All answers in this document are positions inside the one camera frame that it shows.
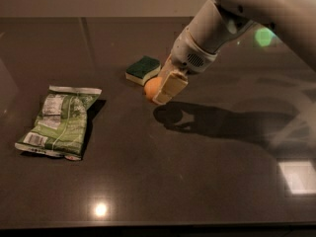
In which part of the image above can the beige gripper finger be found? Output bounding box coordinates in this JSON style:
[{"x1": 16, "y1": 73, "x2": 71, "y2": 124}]
[
  {"x1": 152, "y1": 71, "x2": 188, "y2": 105},
  {"x1": 158, "y1": 55, "x2": 179, "y2": 83}
]

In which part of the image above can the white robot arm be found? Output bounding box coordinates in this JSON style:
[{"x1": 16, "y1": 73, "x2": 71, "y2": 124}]
[{"x1": 145, "y1": 0, "x2": 316, "y2": 105}]

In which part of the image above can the green jalapeno chip bag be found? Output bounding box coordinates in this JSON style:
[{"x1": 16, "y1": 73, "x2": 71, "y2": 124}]
[{"x1": 15, "y1": 86, "x2": 102, "y2": 161}]

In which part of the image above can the orange fruit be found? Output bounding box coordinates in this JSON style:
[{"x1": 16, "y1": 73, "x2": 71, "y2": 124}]
[{"x1": 144, "y1": 77, "x2": 162, "y2": 101}]

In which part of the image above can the green and yellow sponge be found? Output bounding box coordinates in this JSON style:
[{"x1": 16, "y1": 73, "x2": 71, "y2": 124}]
[{"x1": 125, "y1": 55, "x2": 161, "y2": 86}]

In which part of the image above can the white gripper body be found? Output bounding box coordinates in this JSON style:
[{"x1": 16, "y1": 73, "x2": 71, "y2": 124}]
[{"x1": 170, "y1": 28, "x2": 217, "y2": 73}]

